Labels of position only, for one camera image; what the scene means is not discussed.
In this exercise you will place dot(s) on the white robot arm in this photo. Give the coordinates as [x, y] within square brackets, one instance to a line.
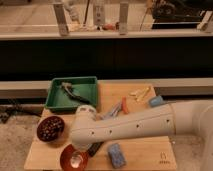
[187, 117]

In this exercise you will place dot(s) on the dark brown bowl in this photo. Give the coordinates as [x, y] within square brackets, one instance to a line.
[50, 128]

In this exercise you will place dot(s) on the red bowl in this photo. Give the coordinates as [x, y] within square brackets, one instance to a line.
[66, 156]

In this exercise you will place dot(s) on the light blue utensil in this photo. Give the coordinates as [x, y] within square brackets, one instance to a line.
[112, 113]

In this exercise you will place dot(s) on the red orange utensil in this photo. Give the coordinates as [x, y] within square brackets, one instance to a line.
[124, 106]

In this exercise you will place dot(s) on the yellow clothespin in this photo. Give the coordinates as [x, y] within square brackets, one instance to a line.
[140, 94]

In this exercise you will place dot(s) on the dark tool in tray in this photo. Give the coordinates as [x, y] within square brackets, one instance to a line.
[67, 88]

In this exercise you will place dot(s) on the green plastic tray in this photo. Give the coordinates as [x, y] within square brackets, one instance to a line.
[58, 101]

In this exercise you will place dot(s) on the blue cup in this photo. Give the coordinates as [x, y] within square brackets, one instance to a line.
[156, 101]

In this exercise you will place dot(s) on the black rectangular block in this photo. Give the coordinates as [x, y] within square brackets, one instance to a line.
[94, 148]

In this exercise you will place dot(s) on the blue sponge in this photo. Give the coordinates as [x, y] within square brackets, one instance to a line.
[116, 156]

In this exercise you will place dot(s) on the wooden board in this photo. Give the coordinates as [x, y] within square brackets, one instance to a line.
[145, 154]

